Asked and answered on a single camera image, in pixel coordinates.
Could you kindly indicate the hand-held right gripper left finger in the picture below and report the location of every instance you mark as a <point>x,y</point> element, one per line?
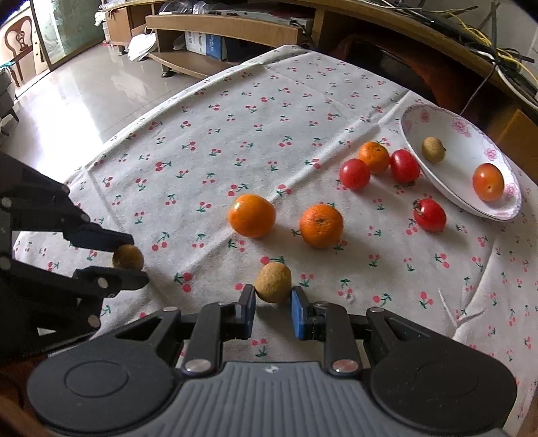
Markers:
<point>246,314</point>

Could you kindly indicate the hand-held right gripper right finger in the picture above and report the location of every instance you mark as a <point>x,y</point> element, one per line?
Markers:
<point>299,314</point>

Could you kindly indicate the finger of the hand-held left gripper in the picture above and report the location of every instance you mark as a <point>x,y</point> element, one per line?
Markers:
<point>101,240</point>
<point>122,280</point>

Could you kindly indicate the brown longan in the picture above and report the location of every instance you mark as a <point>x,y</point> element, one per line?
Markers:
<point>434,149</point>
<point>129,258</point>
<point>274,281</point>

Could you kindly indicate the large orange mandarin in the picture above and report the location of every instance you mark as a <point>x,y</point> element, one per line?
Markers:
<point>321,225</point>
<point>252,215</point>

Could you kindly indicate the red cherry tomato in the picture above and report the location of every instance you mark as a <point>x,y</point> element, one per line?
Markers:
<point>354,174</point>
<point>429,215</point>
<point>404,166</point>

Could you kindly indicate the small orange mandarin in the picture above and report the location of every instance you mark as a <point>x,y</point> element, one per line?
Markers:
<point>374,156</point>

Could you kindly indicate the white floral bowl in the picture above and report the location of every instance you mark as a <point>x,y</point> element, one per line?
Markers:
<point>460,145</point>

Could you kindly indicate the cherry print tablecloth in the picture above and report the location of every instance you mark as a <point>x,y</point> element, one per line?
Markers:
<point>210,147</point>

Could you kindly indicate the white plastic bag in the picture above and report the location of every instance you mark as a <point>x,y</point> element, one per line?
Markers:
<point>141,46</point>

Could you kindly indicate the glass door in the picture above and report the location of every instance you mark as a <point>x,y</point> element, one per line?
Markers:
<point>63,29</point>

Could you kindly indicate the wooden chair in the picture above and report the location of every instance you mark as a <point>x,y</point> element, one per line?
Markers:
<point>19,42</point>

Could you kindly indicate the wooden cabinet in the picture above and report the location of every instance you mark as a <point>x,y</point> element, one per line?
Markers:
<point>120,21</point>

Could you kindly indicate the blue and white box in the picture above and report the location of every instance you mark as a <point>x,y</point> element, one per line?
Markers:
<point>206,44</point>

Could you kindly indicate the large orange-red tomato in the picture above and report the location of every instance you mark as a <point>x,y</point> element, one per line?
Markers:
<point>488,182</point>

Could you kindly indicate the wooden low shelf unit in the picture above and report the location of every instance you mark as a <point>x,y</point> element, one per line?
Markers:
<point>218,23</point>

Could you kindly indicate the cardboard box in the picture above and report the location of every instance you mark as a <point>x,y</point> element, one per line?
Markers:
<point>519,126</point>

